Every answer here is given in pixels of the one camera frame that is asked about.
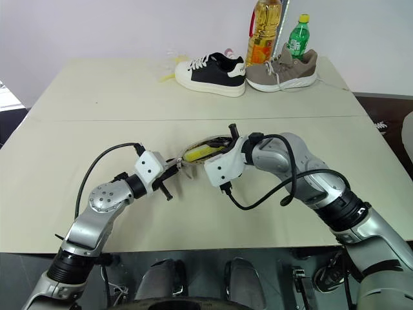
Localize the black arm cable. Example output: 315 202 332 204
219 172 343 211
250 132 299 206
74 141 145 221

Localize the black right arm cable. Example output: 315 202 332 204
219 172 343 211
250 132 299 206

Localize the white rounded object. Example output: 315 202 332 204
401 111 413 152

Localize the dark grey rounded shape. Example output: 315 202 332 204
224 256 264 301
134 258 188 301

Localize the black and white sneaker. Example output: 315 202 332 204
174 52 247 98

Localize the white grid zip pouch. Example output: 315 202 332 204
176 134 237 169

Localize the taupe knit sneaker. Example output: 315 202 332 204
245 41 323 94

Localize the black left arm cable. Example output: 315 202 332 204
74 141 145 221

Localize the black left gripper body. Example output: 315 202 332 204
152 167 177 192

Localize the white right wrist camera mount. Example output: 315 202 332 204
203 135 248 189

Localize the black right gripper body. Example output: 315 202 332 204
208 136 241 161

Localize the black metal foot bracket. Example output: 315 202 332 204
290 266 308 310

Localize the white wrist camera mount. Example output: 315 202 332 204
134 150 169 195
203 135 248 189

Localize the cooking oil bottle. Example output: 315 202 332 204
245 0 283 68

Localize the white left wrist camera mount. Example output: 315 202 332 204
134 150 169 195

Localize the crumpled clear yellow bag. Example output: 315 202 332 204
157 54 190 83

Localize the green soda bottle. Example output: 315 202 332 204
287 14 312 61

